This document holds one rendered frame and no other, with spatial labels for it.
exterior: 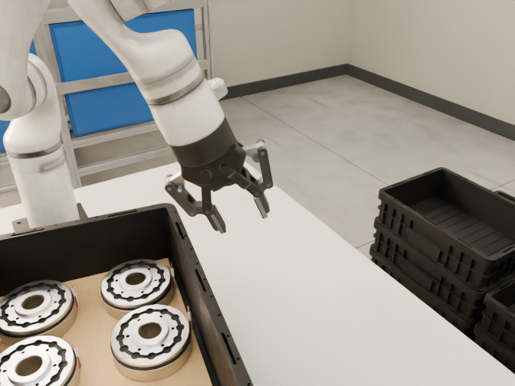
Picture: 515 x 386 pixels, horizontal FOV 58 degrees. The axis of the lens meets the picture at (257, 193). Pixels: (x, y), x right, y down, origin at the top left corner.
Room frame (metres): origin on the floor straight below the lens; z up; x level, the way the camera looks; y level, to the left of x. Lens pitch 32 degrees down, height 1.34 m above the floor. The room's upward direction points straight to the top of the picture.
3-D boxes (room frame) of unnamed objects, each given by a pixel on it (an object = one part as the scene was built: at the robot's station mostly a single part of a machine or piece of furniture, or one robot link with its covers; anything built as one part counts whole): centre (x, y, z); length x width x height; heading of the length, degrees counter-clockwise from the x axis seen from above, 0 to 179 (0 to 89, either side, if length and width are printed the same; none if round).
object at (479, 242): (1.13, -0.60, 0.37); 0.40 x 0.30 x 0.45; 31
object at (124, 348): (0.42, 0.14, 0.86); 0.10 x 0.10 x 0.01
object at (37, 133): (0.75, 0.40, 1.05); 0.09 x 0.09 x 0.17; 78
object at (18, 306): (0.47, 0.31, 0.86); 0.05 x 0.05 x 0.01
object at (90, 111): (2.39, 0.64, 0.60); 0.72 x 0.03 x 0.56; 122
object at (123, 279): (0.52, 0.18, 0.86); 0.05 x 0.05 x 0.01
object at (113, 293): (0.52, 0.18, 0.86); 0.10 x 0.10 x 0.01
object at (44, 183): (0.75, 0.40, 0.89); 0.09 x 0.09 x 0.17; 31
